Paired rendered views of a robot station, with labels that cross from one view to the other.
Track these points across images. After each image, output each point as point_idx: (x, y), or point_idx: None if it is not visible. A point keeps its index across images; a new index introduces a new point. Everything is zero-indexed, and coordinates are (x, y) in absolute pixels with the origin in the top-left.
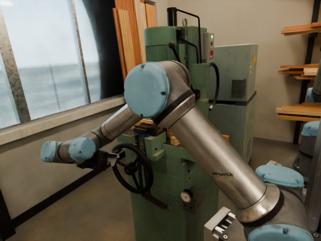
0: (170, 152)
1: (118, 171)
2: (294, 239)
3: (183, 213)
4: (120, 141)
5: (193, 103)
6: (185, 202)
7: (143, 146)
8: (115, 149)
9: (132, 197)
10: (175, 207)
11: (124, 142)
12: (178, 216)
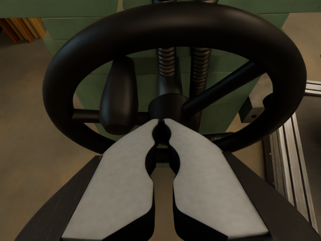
0: (258, 4)
1: (100, 135)
2: None
3: (228, 123)
4: (9, 16)
5: None
6: (258, 112)
7: (217, 0)
8: (119, 90)
9: (104, 133)
10: (213, 121)
11: (30, 14)
12: (214, 129)
